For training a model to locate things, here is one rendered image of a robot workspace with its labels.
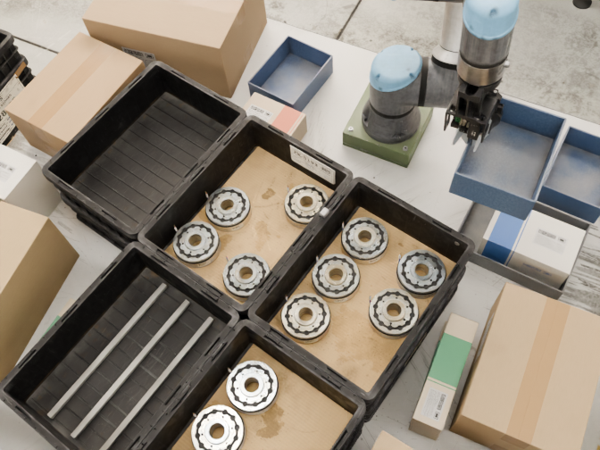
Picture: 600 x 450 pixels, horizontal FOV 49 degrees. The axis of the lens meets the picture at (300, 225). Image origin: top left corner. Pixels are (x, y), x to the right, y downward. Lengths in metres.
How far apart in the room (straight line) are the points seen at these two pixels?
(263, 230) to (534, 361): 0.63
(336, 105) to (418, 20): 1.28
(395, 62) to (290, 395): 0.78
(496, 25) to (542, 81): 1.92
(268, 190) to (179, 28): 0.52
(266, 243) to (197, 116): 0.41
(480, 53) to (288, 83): 0.94
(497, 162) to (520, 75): 1.61
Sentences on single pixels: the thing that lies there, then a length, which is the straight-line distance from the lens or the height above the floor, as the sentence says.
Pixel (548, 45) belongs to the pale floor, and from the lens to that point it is 3.06.
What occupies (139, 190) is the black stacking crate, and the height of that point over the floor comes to 0.83.
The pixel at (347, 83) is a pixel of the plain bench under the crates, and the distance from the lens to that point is 1.89.
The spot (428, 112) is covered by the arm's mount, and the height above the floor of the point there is 0.76.
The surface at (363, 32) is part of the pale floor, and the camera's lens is 3.00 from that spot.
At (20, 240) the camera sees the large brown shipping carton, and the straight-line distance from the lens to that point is 1.56.
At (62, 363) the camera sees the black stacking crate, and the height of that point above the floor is 0.83.
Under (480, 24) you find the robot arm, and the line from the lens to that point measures 1.00.
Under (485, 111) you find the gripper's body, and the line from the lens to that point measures 1.15.
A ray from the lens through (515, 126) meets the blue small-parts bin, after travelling 1.38.
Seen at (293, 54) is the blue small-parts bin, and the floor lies 0.70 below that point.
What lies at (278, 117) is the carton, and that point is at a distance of 1.73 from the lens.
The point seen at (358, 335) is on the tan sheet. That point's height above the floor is 0.83.
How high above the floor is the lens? 2.15
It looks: 62 degrees down
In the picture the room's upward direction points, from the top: 7 degrees counter-clockwise
